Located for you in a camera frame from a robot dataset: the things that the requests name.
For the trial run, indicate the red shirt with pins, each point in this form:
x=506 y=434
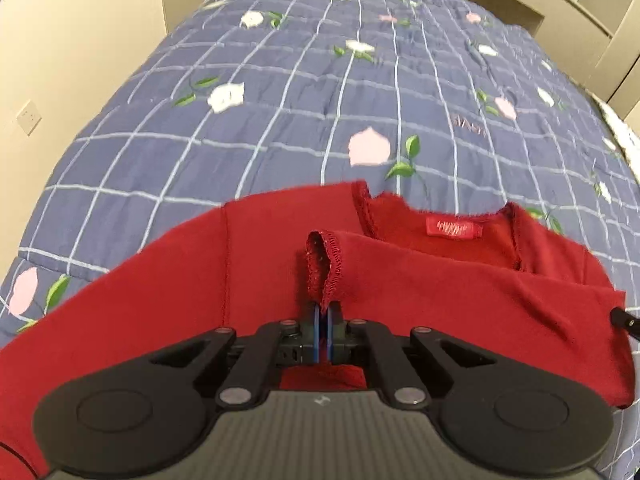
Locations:
x=440 y=300

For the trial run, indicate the white patterned cloth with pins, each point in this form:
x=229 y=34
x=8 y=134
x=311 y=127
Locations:
x=622 y=127

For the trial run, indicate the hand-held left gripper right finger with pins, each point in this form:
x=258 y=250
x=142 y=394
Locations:
x=329 y=346

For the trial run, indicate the white wall socket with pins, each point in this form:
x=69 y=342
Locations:
x=27 y=116

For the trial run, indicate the blue checked floral quilt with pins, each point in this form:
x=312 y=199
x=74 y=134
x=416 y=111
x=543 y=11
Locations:
x=300 y=110

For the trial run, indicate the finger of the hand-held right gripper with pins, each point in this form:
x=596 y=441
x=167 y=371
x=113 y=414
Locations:
x=623 y=320

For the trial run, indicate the beige wooden headboard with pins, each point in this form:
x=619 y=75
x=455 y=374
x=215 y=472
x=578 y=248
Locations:
x=550 y=15

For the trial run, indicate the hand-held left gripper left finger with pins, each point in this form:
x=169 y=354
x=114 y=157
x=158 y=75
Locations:
x=316 y=335

